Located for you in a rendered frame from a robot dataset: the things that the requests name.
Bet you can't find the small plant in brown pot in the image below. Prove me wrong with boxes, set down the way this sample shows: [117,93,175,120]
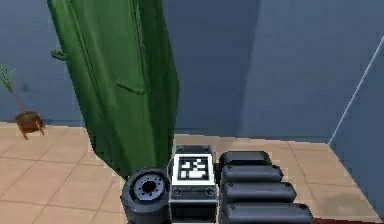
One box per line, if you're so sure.
[0,65,46,141]

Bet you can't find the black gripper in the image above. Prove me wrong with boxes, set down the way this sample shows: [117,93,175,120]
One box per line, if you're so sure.
[120,167,172,224]

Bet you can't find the large green cactus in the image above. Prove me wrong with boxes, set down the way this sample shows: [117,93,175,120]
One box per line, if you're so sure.
[46,0,180,180]

